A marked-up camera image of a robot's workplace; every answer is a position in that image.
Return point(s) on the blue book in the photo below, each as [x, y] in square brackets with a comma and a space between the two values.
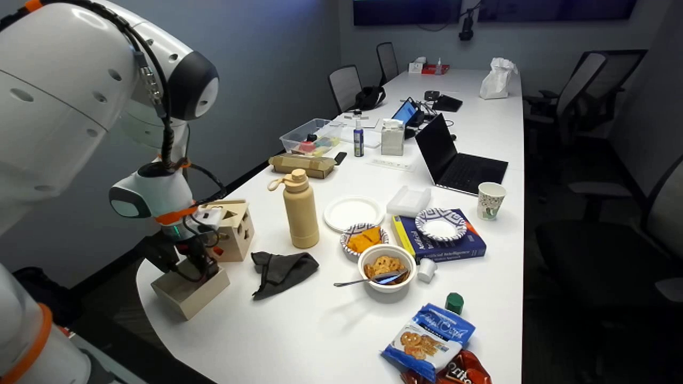
[448, 248]

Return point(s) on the grey office chair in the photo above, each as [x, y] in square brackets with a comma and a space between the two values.
[589, 87]
[344, 87]
[662, 215]
[387, 61]

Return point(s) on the black bag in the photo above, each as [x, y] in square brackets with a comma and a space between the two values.
[369, 97]

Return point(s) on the black phone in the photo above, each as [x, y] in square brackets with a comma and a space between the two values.
[340, 159]

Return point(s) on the black pouch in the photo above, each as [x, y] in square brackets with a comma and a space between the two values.
[447, 104]

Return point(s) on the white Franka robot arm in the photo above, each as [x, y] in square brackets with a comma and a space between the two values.
[65, 93]

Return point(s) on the black laptop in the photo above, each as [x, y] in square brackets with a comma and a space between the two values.
[455, 167]

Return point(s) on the small white cup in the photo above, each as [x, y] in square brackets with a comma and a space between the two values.
[425, 269]

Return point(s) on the patterned paper plate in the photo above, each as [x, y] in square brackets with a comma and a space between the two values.
[441, 228]

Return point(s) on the wooden box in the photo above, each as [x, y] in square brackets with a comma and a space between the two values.
[188, 295]

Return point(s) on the small spray bottle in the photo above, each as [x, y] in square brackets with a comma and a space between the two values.
[359, 142]

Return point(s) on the long tan cardboard box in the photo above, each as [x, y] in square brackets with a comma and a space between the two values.
[301, 166]

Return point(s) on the tablet with blue screen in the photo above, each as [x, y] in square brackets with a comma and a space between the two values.
[407, 111]

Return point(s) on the white carton box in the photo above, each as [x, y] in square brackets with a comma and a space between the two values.
[391, 137]

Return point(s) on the small white box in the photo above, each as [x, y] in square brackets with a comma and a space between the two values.
[417, 68]

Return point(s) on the blue snack bag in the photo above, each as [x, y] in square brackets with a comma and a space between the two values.
[428, 343]

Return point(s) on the patterned bowl with orange chips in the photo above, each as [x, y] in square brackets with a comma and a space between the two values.
[363, 240]

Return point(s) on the white paper cup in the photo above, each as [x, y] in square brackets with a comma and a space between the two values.
[491, 201]

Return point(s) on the black conference camera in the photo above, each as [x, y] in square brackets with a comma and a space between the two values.
[469, 24]

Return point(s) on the small red box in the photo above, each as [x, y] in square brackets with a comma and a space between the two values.
[433, 69]

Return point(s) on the clear plastic container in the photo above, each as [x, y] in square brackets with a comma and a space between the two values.
[308, 135]

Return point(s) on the tan water bottle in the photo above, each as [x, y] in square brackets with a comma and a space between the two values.
[301, 215]

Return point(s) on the wall display screen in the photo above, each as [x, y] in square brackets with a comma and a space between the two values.
[556, 9]
[407, 12]

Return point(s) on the white round plate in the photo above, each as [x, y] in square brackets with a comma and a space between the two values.
[352, 215]

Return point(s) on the red chip bag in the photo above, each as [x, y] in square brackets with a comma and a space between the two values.
[465, 370]

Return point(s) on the small green cap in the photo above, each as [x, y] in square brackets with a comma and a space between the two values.
[455, 304]

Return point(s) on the white bowl with cereal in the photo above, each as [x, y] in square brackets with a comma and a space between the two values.
[387, 269]

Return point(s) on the white foam container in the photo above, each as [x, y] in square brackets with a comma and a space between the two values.
[409, 201]

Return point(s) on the metal spoon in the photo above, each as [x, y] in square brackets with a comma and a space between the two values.
[352, 283]

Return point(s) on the white plastic bag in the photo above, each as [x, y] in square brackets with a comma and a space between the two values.
[499, 80]

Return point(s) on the dark grey cloth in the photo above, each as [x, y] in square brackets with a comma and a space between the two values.
[281, 272]

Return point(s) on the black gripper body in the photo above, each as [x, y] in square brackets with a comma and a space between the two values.
[173, 252]

